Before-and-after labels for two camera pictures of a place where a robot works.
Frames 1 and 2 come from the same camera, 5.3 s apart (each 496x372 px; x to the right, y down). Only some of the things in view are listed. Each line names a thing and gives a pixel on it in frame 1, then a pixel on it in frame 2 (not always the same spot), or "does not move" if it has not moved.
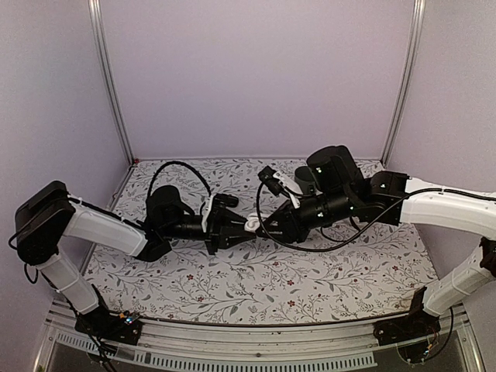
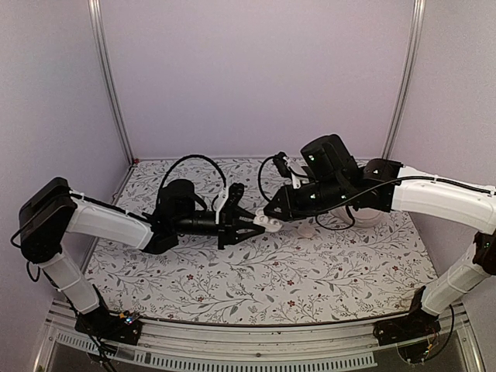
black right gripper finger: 281,236 to 287,218
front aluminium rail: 331,345 does not move
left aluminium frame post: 95,21 does not move
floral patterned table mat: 355,270 does not move
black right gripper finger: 276,220 to 277,202
